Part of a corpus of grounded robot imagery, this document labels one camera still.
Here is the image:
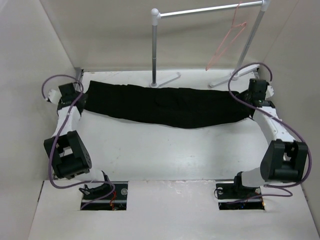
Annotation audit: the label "white metal clothes rack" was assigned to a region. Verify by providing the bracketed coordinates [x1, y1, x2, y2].
[150, 0, 271, 88]

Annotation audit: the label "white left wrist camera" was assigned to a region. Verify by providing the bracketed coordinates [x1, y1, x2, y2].
[45, 89, 62, 105]

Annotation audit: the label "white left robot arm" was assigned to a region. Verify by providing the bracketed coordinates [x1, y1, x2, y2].
[43, 83, 116, 200]

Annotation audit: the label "black trousers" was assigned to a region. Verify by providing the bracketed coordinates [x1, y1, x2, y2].
[85, 81, 250, 129]

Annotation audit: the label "pink wire hanger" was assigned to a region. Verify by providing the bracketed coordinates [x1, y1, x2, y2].
[205, 1, 247, 71]

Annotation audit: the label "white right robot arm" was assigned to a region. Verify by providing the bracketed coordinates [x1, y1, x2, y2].
[231, 78, 309, 198]

